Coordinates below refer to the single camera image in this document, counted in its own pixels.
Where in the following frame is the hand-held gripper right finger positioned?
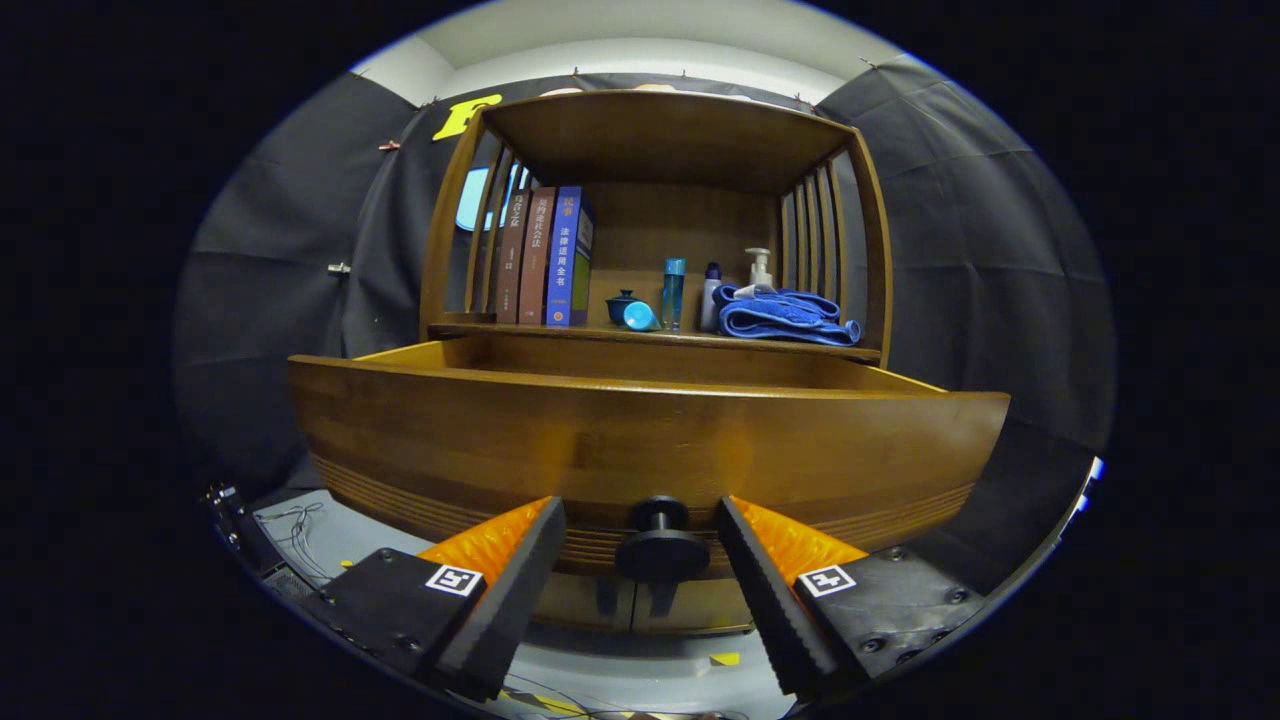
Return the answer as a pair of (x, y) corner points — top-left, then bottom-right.
(716, 495), (986, 698)

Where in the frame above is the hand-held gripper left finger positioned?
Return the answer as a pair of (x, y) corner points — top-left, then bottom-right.
(318, 495), (568, 703)

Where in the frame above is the black drawer knob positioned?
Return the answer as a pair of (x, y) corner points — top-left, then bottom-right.
(614, 496), (711, 583)

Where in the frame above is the wooden drawer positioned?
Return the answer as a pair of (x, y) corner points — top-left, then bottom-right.
(288, 335), (1011, 581)

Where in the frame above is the wooden cabinet door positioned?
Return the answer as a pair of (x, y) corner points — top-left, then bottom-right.
(632, 578), (756, 633)
(530, 575), (633, 633)

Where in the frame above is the wooden countertop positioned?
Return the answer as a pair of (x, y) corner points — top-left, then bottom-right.
(430, 315), (883, 363)

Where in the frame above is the wooden cabinet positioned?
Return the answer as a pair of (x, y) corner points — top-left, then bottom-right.
(420, 90), (894, 636)

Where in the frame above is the blue folded towel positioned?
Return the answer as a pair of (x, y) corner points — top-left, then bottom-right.
(712, 284), (862, 347)

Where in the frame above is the clear blue bottle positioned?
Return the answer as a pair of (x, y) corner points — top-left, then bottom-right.
(662, 258), (687, 332)

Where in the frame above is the dark brown book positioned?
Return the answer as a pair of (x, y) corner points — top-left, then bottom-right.
(495, 192), (531, 324)

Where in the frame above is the reddish brown book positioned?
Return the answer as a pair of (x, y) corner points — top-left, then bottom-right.
(518, 187), (557, 325)

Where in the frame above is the blue book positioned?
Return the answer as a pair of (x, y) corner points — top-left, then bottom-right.
(545, 186), (595, 327)

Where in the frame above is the white cable bundle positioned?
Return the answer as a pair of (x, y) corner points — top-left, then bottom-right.
(255, 500), (341, 581)

